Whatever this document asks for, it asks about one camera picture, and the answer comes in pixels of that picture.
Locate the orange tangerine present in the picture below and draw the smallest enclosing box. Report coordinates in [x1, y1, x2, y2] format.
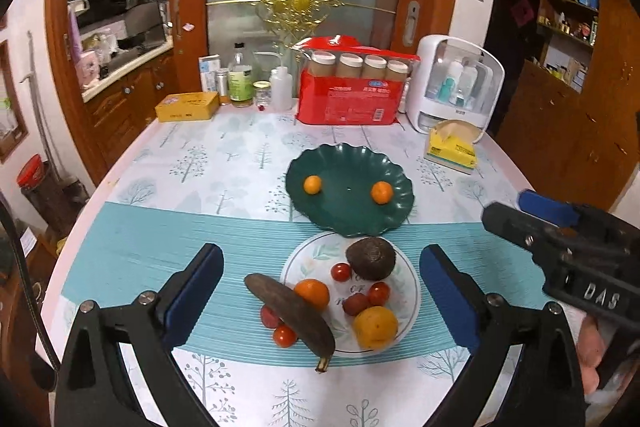
[294, 279, 331, 312]
[370, 180, 394, 205]

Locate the dark avocado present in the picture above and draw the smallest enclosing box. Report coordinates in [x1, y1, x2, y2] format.
[346, 237, 396, 282]

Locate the large yellow orange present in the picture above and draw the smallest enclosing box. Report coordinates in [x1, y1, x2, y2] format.
[352, 306, 398, 350]

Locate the red cherry tomato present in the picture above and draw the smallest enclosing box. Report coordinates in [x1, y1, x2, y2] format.
[367, 281, 390, 307]
[331, 262, 352, 283]
[272, 324, 298, 349]

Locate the overripe dark banana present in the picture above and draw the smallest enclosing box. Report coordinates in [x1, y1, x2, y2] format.
[244, 273, 336, 374]

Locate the small yellow kumquat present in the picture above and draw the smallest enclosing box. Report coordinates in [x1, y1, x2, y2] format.
[303, 175, 322, 195]

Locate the person's right hand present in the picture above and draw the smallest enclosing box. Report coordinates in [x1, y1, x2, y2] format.
[576, 315, 606, 395]

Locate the yellow tissue box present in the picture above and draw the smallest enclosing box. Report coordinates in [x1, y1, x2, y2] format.
[425, 120, 484, 175]

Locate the white cosmetics storage box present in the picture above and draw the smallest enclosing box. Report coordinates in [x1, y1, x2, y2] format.
[405, 35, 504, 134]

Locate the round white placemat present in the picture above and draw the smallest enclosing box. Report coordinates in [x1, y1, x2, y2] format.
[280, 232, 421, 359]

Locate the red lidded trash bin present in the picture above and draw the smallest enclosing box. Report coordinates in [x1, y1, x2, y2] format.
[16, 154, 77, 236]

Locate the dark green scalloped plate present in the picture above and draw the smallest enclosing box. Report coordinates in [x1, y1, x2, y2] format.
[285, 143, 416, 237]

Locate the tree print tablecloth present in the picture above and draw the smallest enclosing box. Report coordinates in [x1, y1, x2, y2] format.
[43, 108, 546, 426]

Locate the red paper cup pack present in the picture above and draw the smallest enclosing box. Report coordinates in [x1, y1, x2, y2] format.
[293, 35, 420, 126]

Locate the yellow flat box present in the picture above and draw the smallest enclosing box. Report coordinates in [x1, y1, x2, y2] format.
[155, 91, 220, 123]

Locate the white squeeze bottle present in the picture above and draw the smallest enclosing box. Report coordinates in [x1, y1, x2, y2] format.
[253, 51, 294, 113]

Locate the small glass jar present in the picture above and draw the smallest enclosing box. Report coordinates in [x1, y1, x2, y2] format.
[253, 80, 271, 111]

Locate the pink appliance on counter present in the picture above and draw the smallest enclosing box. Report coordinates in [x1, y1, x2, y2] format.
[75, 50, 100, 87]

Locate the green label glass bottle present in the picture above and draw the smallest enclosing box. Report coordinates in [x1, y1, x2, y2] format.
[228, 43, 254, 108]

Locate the small metal can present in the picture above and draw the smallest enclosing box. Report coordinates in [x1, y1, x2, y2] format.
[215, 68, 231, 106]

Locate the gold door ornament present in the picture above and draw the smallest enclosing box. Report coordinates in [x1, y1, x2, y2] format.
[205, 0, 395, 48]

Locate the white blue carton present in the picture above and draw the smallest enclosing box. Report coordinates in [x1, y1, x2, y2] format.
[198, 54, 221, 92]

